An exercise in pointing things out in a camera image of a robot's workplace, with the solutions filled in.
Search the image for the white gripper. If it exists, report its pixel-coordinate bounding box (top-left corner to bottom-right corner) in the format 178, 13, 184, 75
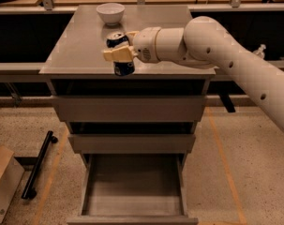
102, 27, 161, 63

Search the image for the blue pepsi can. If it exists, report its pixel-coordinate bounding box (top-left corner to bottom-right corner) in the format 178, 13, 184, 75
106, 32, 135, 76

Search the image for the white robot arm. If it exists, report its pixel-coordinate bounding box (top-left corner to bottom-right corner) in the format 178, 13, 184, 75
102, 16, 284, 132

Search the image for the grey drawer cabinet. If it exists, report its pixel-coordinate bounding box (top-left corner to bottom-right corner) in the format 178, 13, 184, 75
39, 5, 217, 225

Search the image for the grey top drawer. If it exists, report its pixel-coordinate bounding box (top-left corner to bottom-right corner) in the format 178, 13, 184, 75
52, 96, 205, 123

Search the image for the grey middle drawer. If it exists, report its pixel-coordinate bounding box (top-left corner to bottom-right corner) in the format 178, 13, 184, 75
68, 134, 195, 154

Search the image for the grey open bottom drawer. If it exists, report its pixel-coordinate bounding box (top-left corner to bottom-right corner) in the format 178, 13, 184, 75
67, 154, 199, 225

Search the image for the white ceramic bowl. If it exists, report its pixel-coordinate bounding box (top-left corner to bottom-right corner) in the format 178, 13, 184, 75
97, 3, 125, 25

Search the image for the clear sanitizer pump bottle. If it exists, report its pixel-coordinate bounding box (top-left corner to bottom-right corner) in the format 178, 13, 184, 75
253, 44, 266, 59

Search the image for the cardboard box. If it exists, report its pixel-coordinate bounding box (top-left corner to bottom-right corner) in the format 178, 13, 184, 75
0, 144, 24, 224

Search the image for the black metal bar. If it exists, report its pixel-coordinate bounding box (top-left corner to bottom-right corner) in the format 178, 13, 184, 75
22, 130, 58, 200

